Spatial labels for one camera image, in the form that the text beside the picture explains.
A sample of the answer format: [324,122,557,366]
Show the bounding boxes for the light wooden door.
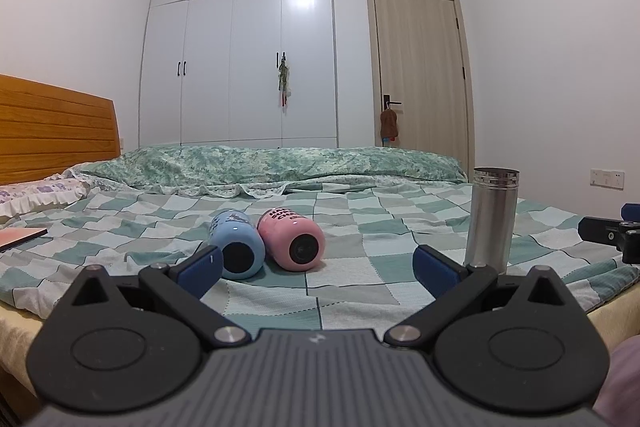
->
[365,0,475,182]

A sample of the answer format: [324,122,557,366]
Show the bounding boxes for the green checkered blanket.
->
[0,179,640,329]

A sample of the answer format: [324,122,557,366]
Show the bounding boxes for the frilled floral pillow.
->
[0,176,92,221]

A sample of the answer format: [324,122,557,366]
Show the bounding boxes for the white wardrobe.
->
[138,0,340,150]

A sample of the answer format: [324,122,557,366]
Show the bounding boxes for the green hanging ornament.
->
[274,52,292,108]

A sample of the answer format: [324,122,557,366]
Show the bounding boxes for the green floral quilt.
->
[79,145,469,198]

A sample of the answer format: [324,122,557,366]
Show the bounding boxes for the brown hanging pouch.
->
[378,107,401,147]

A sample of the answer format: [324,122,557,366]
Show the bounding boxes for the stainless steel cup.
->
[463,166,521,276]

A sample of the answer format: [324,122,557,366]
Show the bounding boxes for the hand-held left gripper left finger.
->
[70,245,252,349]

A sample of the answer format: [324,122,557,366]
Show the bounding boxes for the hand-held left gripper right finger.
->
[382,244,567,348]

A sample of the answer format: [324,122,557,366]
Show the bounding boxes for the wooden headboard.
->
[0,74,122,186]

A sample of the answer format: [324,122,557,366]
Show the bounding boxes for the white wall socket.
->
[589,167,626,189]

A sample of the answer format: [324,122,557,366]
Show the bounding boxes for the person's pink clothing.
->
[596,335,640,427]

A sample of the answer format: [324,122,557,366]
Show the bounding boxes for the pink notebook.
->
[0,227,49,254]

